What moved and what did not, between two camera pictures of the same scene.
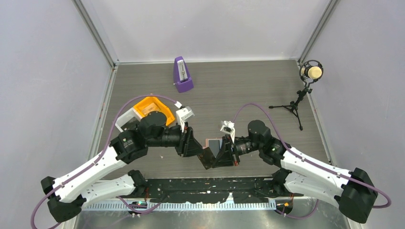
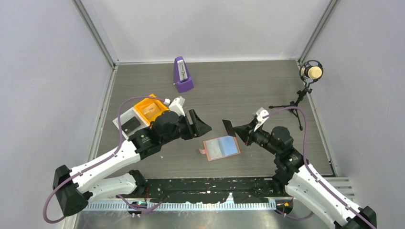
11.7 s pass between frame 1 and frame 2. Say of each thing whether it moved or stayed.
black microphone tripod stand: stayed
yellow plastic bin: stayed
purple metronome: stayed
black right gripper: moved
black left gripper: moved
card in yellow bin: stayed
